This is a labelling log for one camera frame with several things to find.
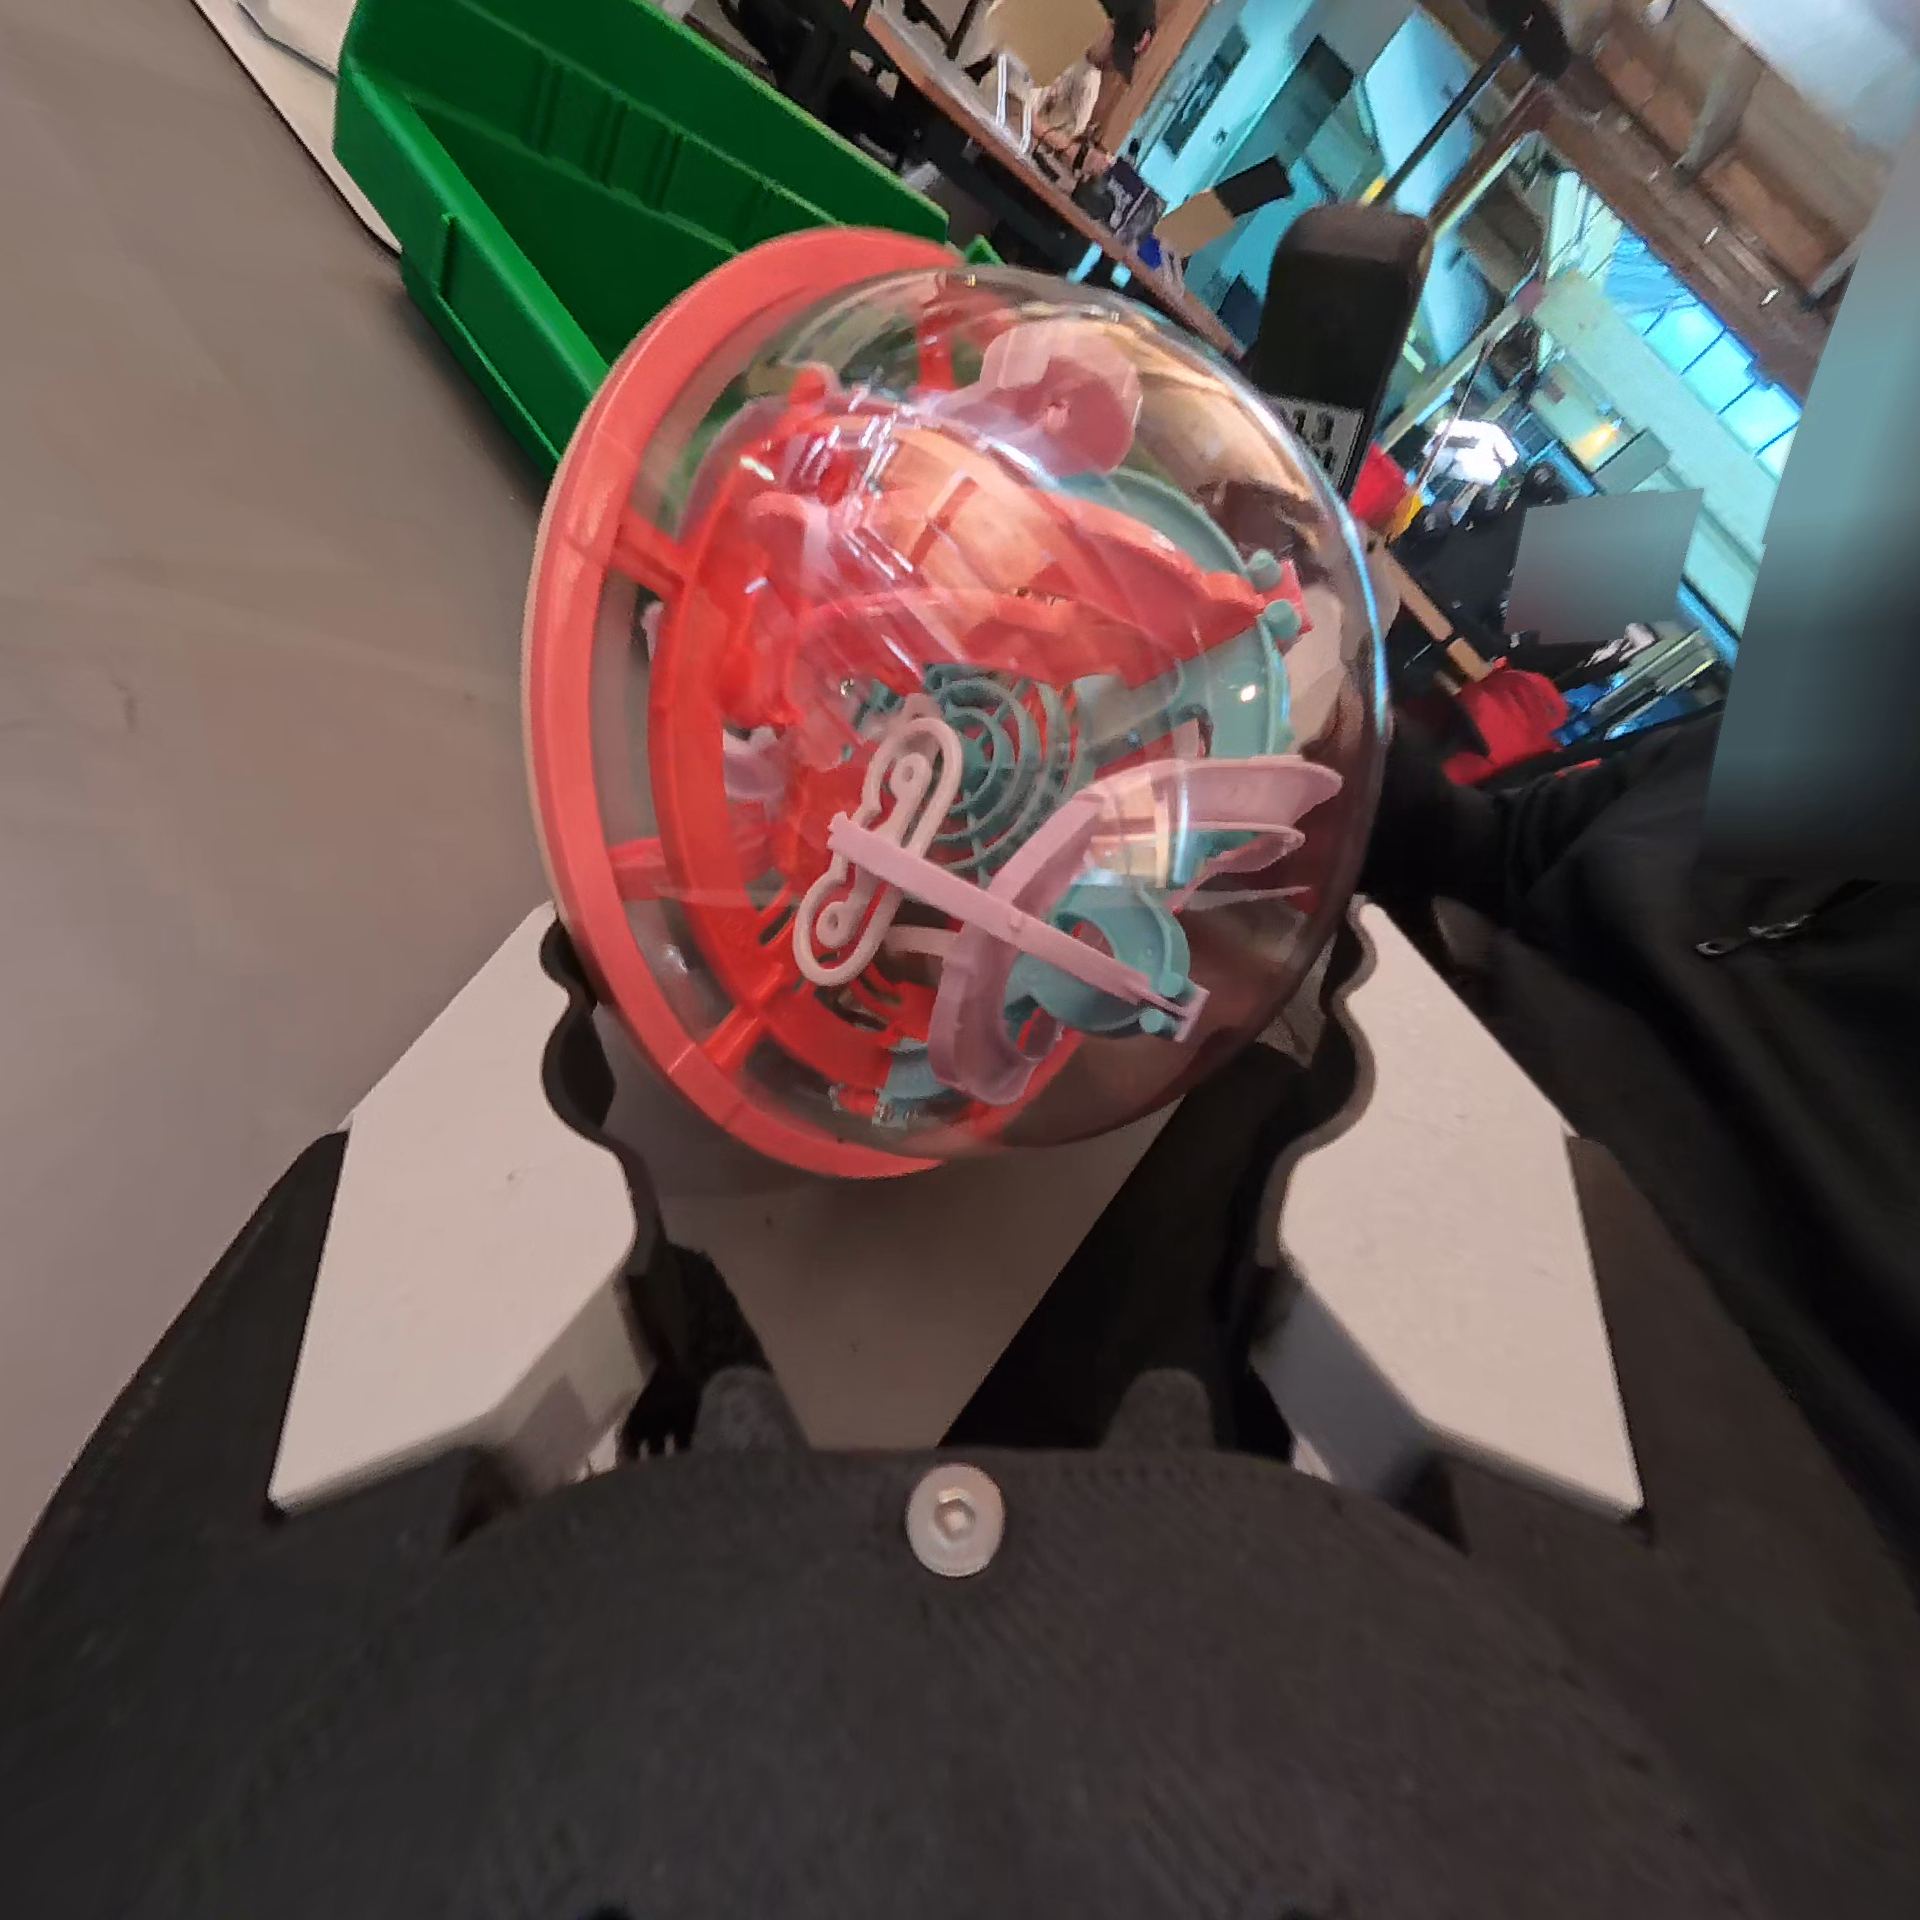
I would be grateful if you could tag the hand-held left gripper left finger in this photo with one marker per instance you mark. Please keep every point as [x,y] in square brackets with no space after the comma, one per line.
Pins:
[452,1229]

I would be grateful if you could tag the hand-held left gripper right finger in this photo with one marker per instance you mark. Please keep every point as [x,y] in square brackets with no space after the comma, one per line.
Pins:
[1454,1229]

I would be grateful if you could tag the clear red maze ball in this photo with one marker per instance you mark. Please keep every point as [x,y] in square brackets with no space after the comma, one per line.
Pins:
[930,705]

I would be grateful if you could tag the red cloth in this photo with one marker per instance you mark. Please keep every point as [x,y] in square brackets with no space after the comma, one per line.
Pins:
[1500,721]

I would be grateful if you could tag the green plastic bin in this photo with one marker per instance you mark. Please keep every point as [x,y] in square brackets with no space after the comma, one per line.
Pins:
[570,194]

